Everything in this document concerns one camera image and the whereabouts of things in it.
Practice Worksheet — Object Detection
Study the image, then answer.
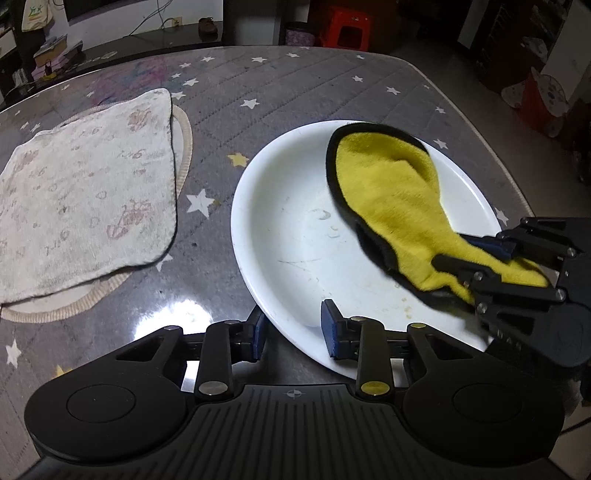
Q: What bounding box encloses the yellow cloth with black trim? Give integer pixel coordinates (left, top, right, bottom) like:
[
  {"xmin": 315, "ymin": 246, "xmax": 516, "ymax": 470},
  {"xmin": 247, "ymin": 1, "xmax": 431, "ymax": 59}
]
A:
[{"xmin": 325, "ymin": 122, "xmax": 552, "ymax": 309}]

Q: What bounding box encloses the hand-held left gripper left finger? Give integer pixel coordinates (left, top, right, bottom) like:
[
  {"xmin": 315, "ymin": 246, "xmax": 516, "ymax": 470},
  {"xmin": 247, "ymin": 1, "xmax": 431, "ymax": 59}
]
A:
[{"xmin": 113, "ymin": 306, "xmax": 267, "ymax": 401}]

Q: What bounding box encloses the purple patterned bin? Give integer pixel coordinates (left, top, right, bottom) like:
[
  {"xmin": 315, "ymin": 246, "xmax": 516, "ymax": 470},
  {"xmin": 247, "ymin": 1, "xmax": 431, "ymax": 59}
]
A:
[{"xmin": 285, "ymin": 23, "xmax": 319, "ymax": 47}]

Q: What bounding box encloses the stack of books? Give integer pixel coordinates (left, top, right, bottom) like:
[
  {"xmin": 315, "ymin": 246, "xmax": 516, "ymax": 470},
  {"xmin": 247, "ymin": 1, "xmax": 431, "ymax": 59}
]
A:
[{"xmin": 33, "ymin": 39, "xmax": 84, "ymax": 81}]

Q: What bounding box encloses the grey star-printed tablecloth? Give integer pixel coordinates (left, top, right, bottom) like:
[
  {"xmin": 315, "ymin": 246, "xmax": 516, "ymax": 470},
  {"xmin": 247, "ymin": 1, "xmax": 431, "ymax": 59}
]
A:
[{"xmin": 0, "ymin": 45, "xmax": 591, "ymax": 480}]

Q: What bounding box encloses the dark television stand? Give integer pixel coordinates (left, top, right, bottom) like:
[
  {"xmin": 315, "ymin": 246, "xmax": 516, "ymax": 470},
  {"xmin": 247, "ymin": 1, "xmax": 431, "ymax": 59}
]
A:
[{"xmin": 46, "ymin": 28, "xmax": 227, "ymax": 77}]

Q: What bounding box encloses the red plastic stool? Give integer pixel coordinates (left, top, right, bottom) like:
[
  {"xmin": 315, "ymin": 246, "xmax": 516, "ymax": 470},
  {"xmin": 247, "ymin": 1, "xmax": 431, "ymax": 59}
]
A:
[{"xmin": 323, "ymin": 7, "xmax": 372, "ymax": 51}]

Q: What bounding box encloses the round beige-rimmed mat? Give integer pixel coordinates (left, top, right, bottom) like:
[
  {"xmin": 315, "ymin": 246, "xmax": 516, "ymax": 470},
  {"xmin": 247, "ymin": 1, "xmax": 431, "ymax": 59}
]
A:
[{"xmin": 2, "ymin": 106, "xmax": 194, "ymax": 324}]

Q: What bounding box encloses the white round plate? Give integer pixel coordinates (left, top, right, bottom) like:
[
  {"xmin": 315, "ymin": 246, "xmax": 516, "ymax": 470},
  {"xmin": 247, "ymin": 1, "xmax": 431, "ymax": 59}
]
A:
[{"xmin": 231, "ymin": 121, "xmax": 506, "ymax": 381}]

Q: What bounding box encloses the black television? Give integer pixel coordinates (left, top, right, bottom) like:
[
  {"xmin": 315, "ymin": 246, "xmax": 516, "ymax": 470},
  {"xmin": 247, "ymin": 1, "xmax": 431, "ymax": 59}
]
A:
[{"xmin": 62, "ymin": 0, "xmax": 225, "ymax": 21}]

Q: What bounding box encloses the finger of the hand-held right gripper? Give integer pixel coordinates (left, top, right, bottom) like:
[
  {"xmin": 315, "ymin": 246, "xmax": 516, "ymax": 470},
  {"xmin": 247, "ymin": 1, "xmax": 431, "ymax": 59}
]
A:
[
  {"xmin": 431, "ymin": 253, "xmax": 568, "ymax": 339},
  {"xmin": 466, "ymin": 217, "xmax": 581, "ymax": 274}
]

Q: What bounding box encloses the dark shelf unit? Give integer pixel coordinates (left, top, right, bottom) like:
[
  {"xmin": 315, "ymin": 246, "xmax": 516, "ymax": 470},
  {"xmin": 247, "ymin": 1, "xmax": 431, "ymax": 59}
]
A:
[{"xmin": 0, "ymin": 0, "xmax": 29, "ymax": 95}]

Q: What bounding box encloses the white printed towel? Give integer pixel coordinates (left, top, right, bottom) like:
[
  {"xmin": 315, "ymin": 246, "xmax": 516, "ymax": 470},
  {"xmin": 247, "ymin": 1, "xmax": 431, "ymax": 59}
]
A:
[{"xmin": 0, "ymin": 88, "xmax": 178, "ymax": 305}]

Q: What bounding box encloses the cream tote bag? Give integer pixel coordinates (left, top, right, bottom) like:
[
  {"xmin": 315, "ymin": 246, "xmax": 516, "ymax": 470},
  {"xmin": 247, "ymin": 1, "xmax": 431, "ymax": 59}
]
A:
[{"xmin": 22, "ymin": 0, "xmax": 52, "ymax": 32}]

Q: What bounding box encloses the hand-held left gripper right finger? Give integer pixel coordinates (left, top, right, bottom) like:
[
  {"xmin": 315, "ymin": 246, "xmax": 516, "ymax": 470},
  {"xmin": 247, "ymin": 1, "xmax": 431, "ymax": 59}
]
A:
[{"xmin": 321, "ymin": 299, "xmax": 484, "ymax": 398}]

